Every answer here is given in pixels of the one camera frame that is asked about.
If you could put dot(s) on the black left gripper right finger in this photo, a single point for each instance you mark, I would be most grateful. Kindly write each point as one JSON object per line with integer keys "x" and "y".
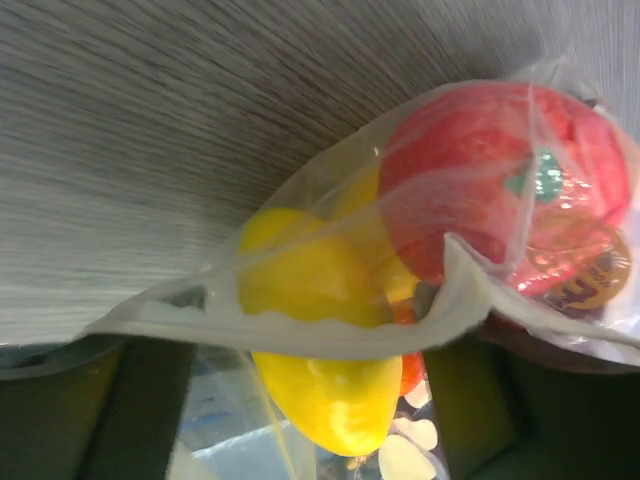
{"x": 528, "y": 410}

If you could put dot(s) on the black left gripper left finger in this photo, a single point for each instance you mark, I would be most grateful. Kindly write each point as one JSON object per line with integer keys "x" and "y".
{"x": 103, "y": 407}

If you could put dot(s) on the clear zip top bag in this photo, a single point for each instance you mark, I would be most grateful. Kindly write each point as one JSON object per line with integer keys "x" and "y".
{"x": 231, "y": 427}

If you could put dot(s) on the yellow fake mango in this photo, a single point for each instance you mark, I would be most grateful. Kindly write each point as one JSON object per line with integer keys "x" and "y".
{"x": 302, "y": 271}

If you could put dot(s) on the red fake tomato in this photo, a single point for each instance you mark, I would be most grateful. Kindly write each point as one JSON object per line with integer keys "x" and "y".
{"x": 530, "y": 178}

